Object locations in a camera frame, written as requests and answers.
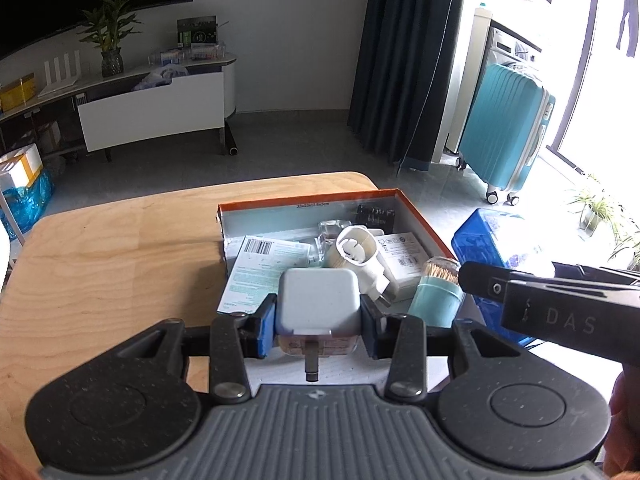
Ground dark curtain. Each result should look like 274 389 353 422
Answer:
347 0 473 173

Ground cardboard box yellow tape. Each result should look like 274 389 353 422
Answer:
0 142 45 191

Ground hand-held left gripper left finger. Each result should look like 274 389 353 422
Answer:
119 292 278 406

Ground blue plastic crate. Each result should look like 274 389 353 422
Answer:
451 208 551 348

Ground green and white box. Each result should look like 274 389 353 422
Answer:
216 235 313 318

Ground white TV stand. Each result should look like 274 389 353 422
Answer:
0 52 238 163

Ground light blue toothpick jar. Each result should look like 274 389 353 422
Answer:
407 256 463 330

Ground white plug adapter green dot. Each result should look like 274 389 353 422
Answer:
274 267 362 386

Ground person's right hand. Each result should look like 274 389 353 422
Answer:
602 369 640 480

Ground clear plastic container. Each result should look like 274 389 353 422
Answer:
312 219 353 266

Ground teal suitcase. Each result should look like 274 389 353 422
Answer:
456 62 557 206

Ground white router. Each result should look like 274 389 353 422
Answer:
39 47 82 96

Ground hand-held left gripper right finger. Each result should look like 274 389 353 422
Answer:
360 294 522 406

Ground white cabinet panel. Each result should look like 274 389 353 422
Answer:
440 5 493 163

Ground orange-rimmed cardboard box lid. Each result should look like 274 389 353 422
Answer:
216 187 468 396

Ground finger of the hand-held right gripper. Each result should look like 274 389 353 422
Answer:
457 260 512 307

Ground white washing machine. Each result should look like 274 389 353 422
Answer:
482 20 543 81

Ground black and green box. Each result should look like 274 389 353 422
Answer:
176 15 218 47

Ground hanging dark clothing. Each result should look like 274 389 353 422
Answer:
616 0 640 58

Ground black charger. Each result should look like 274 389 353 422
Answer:
356 203 396 231

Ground black roll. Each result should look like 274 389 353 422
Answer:
222 120 242 157

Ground potted spider plant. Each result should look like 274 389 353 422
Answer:
567 175 621 238
610 220 640 271

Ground small white barcode box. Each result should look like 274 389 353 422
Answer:
372 232 431 303

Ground blue and white bag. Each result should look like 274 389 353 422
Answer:
131 62 190 92

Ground curved white counter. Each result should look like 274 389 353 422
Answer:
0 227 12 293

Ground potted plant glass vase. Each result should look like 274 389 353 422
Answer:
76 0 143 78

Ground blue plastic bag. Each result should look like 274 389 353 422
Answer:
0 167 56 236

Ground white round socket adapter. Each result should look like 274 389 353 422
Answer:
320 225 401 306

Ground clear storage boxes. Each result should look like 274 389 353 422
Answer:
149 42 228 63

